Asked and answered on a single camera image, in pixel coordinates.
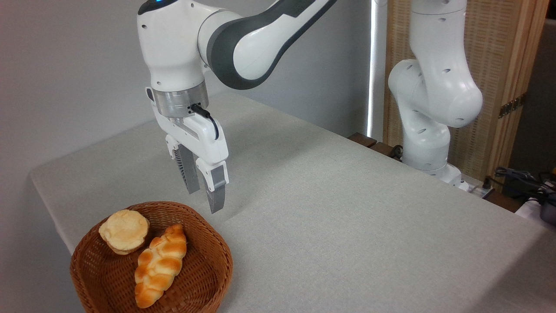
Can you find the brown woven wicker basket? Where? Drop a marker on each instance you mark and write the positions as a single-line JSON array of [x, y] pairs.
[[195, 269]]

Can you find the white vertical pole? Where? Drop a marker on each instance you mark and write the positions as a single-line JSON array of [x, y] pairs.
[[377, 65]]

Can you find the metal screen hinge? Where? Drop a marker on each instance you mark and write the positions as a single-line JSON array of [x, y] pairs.
[[511, 106]]

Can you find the wooden woven folding screen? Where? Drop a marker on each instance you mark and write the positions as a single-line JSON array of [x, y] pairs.
[[491, 52]]

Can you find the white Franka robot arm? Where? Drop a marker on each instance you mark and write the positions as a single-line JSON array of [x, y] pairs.
[[173, 43]]

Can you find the round pale bread bun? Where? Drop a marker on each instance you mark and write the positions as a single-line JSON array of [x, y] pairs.
[[124, 230]]

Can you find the dark brown wooden slat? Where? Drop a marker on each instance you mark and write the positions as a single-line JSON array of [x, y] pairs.
[[362, 139], [383, 149]]

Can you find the braided golden bread loaf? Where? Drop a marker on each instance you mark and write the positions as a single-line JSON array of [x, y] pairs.
[[158, 265]]

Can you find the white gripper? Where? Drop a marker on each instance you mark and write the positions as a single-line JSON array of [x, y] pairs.
[[204, 139]]

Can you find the light grey tablecloth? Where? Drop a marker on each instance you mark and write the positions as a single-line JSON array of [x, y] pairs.
[[347, 239]]

